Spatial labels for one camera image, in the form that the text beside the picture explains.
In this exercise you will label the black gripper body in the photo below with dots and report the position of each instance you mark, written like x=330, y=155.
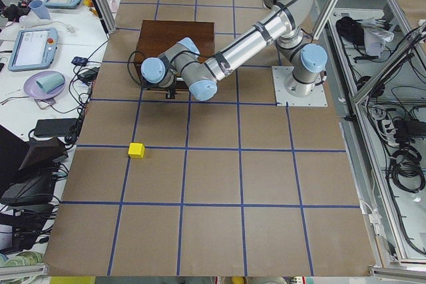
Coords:
x=170, y=94

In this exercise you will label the yellow wooden block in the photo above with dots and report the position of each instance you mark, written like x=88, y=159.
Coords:
x=136, y=150

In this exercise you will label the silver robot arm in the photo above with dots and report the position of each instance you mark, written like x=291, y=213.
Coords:
x=280, y=27

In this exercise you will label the dark wooden drawer box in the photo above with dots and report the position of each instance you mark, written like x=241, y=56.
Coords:
x=158, y=36

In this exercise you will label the small blue usb hub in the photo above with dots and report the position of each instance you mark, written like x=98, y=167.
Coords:
x=79, y=61

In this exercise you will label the black power adapter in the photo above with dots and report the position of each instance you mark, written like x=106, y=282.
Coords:
x=59, y=127

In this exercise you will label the teal cup on plate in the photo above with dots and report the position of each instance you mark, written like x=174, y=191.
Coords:
x=49, y=82

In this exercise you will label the purple plastic plate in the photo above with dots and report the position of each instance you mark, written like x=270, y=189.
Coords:
x=31, y=88

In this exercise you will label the lower blue teach pendant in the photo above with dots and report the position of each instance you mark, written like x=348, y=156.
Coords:
x=34, y=49

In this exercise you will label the light blue plastic cup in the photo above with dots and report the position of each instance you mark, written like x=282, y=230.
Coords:
x=38, y=7

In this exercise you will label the black electronic device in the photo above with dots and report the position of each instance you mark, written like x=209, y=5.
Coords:
x=36, y=190

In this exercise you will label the black bag in rack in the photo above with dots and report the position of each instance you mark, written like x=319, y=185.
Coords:
x=350, y=30

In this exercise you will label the black power strip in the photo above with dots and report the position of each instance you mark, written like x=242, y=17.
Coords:
x=406, y=130

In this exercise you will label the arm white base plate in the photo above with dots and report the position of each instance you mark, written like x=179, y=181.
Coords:
x=289, y=92

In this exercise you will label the aluminium frame rail right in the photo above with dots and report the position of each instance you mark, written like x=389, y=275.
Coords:
x=383, y=81

